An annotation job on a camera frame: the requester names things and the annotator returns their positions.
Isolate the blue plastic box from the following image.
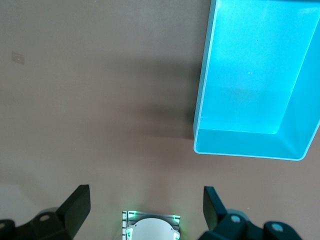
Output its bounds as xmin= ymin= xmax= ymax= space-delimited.
xmin=193 ymin=0 xmax=320 ymax=162

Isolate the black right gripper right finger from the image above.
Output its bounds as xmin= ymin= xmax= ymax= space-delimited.
xmin=199 ymin=185 xmax=303 ymax=240

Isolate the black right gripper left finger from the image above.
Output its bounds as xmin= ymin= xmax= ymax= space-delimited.
xmin=0 ymin=184 xmax=91 ymax=240

